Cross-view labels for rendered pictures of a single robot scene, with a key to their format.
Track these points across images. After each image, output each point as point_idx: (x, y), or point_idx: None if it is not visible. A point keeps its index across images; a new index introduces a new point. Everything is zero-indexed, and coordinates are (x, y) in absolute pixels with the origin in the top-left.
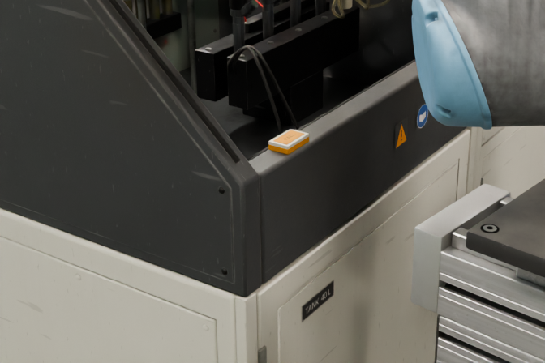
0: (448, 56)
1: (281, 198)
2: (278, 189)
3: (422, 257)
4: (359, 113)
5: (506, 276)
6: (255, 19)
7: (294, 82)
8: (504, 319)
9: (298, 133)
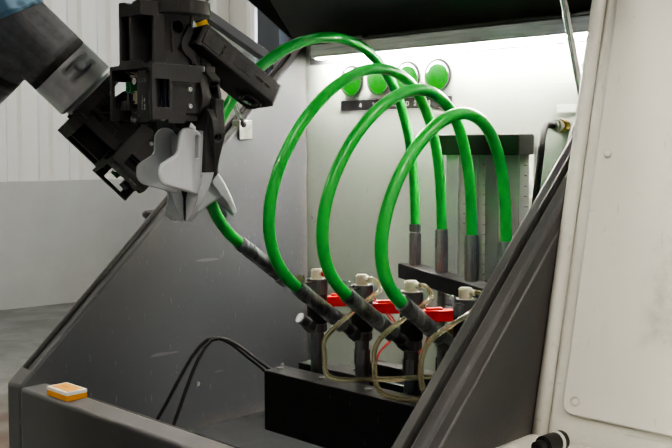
0: None
1: (35, 430)
2: (33, 418)
3: None
4: (119, 424)
5: None
6: (382, 364)
7: (335, 447)
8: None
9: (70, 389)
